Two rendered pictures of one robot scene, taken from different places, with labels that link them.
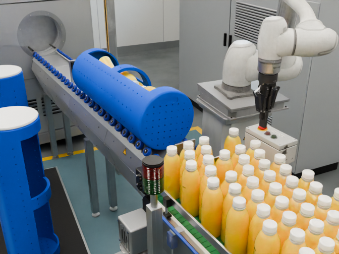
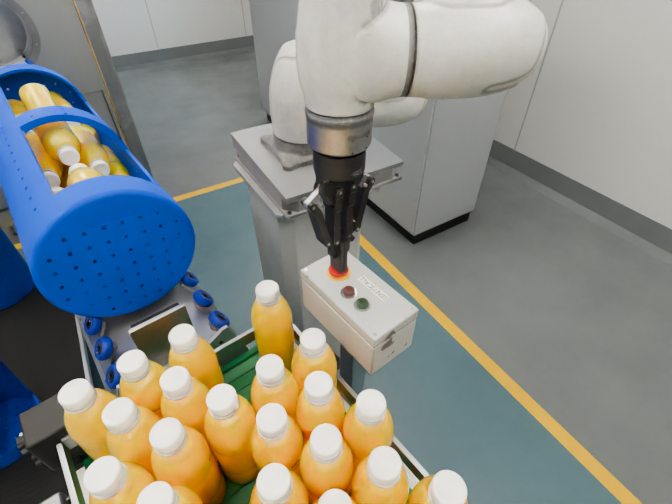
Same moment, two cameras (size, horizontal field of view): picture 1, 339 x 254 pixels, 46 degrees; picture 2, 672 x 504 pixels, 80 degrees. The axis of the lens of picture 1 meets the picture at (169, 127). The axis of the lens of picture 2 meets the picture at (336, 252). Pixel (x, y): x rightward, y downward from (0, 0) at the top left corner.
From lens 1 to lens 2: 1.08 m
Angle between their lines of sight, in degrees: 18
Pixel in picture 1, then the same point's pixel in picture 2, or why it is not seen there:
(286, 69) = (396, 103)
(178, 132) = (162, 272)
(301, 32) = (435, 14)
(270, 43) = (330, 61)
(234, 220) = not seen: outside the picture
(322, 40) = (502, 45)
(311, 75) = not seen: hidden behind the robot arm
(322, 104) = (454, 137)
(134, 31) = (203, 21)
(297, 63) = not seen: hidden behind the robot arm
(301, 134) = (423, 183)
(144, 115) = (39, 264)
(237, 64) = (293, 98)
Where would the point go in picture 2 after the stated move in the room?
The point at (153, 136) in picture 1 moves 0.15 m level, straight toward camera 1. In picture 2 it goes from (92, 296) to (67, 365)
